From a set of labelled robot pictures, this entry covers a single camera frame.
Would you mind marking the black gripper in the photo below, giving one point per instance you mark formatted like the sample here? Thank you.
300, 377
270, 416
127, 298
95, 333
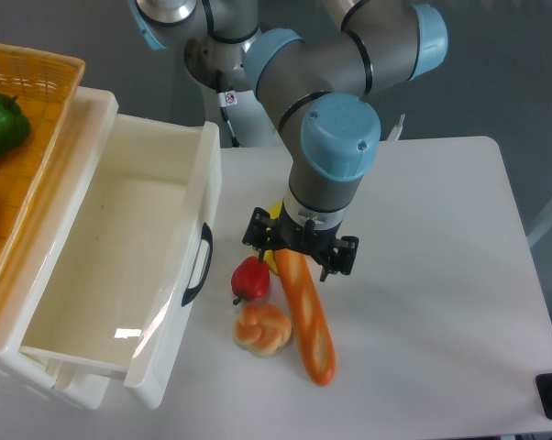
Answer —
334, 254

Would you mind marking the green toy bell pepper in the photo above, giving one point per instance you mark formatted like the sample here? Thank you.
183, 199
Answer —
14, 125

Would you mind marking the round knotted bread roll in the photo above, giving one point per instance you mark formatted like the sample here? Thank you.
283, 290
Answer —
263, 330

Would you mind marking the white mounting bracket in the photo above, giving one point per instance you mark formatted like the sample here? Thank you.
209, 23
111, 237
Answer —
395, 133

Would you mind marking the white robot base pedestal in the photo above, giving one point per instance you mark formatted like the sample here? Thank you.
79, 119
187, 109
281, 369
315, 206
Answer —
217, 68

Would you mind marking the yellow woven basket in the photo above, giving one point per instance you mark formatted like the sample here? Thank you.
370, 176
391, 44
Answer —
44, 84

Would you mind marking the white drawer cabinet frame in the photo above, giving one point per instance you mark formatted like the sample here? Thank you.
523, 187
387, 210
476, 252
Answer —
27, 271

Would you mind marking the yellow toy banana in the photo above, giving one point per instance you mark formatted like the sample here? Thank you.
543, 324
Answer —
268, 256

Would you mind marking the red toy apple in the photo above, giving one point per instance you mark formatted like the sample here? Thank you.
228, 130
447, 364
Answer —
250, 281

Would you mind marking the long orange baguette bread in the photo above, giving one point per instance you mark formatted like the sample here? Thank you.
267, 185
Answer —
309, 321

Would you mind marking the white plastic drawer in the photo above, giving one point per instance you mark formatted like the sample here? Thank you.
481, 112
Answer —
120, 295

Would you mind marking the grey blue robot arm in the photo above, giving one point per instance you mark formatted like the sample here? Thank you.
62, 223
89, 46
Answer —
267, 84

